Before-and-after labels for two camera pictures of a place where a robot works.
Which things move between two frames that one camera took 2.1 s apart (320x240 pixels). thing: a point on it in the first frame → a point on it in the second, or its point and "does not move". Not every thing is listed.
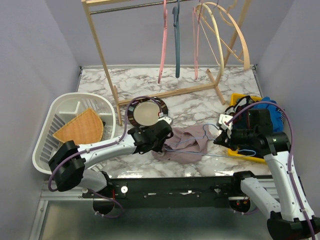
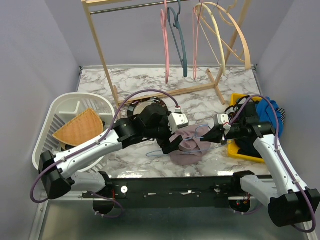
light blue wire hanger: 206,154 → 196,138
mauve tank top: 189,144 does not move
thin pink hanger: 196,67 does not move
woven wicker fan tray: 87,128 does not move
